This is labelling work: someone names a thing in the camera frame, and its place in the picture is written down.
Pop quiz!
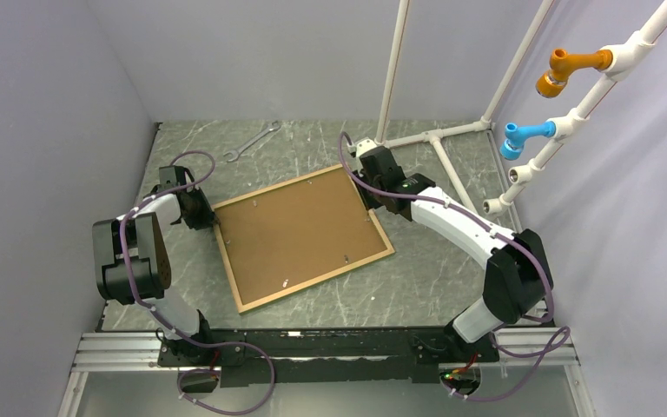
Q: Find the white PVC pipe rack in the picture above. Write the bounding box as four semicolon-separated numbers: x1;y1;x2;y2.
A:
374;1;667;218

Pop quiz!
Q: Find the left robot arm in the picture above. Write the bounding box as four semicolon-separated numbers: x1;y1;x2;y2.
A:
91;165;217;365

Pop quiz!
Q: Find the silver open-end wrench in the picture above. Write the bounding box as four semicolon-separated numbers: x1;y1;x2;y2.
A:
224;121;281;163

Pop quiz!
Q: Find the blue pipe fitting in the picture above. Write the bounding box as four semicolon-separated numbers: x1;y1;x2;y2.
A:
499;121;557;161

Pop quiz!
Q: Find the orange pipe fitting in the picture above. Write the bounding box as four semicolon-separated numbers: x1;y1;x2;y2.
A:
535;49;613;98

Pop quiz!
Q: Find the aluminium extrusion frame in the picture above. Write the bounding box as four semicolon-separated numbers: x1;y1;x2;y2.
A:
60;326;596;416

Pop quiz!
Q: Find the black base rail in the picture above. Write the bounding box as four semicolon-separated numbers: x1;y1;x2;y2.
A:
156;326;499;387

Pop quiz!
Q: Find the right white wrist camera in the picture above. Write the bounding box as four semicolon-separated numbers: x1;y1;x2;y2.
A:
347;137;378;158

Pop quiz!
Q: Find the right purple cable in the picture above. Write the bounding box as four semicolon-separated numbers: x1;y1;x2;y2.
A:
338;132;571;403

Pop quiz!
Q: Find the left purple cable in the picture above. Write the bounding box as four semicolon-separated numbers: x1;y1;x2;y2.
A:
116;150;277;417

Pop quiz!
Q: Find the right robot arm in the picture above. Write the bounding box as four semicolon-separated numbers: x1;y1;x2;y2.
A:
347;140;553;361

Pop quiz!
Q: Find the purple cable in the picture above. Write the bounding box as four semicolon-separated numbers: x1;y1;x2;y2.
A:
116;150;277;417
338;132;571;403

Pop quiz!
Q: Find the green wooden photo frame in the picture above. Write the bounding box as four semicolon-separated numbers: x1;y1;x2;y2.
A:
212;164;395;314

